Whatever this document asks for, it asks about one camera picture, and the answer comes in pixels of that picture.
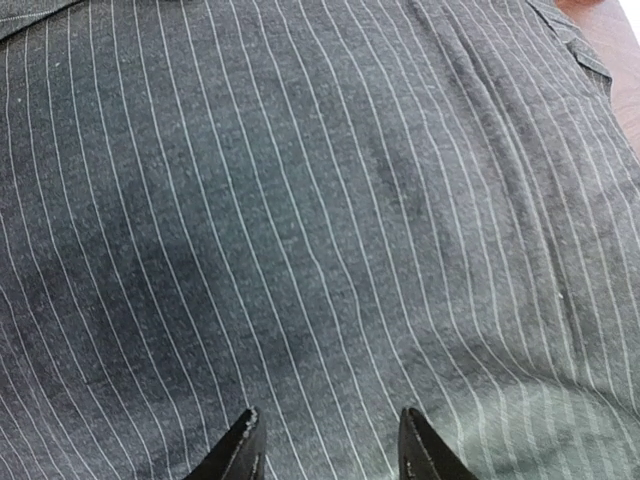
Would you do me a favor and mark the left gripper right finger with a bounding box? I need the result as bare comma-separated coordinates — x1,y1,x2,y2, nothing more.
398,407,478,480

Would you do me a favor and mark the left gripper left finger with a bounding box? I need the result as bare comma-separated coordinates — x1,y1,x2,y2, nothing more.
185,407,267,480

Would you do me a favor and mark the black pinstriped long sleeve shirt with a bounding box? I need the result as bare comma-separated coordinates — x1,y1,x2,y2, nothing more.
1,1,639,479

